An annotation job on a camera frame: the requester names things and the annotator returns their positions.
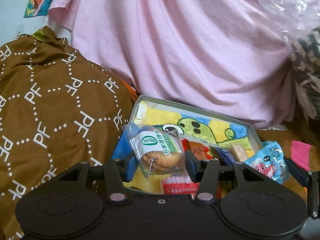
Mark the blue and white cone packet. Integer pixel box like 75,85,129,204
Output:
217,148,236,167

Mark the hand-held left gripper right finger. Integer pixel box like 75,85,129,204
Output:
186,151,275,203

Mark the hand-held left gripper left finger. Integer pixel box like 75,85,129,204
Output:
50,154,137,204

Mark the pink cloth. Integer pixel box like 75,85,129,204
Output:
47,0,316,131

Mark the light blue snack packet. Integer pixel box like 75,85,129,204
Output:
244,140,290,185

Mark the clear packet with red label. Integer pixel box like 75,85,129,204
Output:
160,174,201,195

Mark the brown quilt with white letters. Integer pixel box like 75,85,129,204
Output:
0,26,139,240

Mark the white rice bar packet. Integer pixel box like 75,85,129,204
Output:
230,143,256,162

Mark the colourful cartoon drawing sheet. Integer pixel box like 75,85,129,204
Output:
112,100,256,194

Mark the biscuit packet green white label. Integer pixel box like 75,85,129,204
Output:
121,123,187,181

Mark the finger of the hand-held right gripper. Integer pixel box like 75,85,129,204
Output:
285,158,320,218

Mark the red packet with brown snack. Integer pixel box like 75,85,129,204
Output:
182,139,221,161

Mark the patterned clothes pile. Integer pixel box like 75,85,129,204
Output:
260,0,320,121

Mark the grey box tray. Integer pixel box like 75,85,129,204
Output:
111,94,264,195

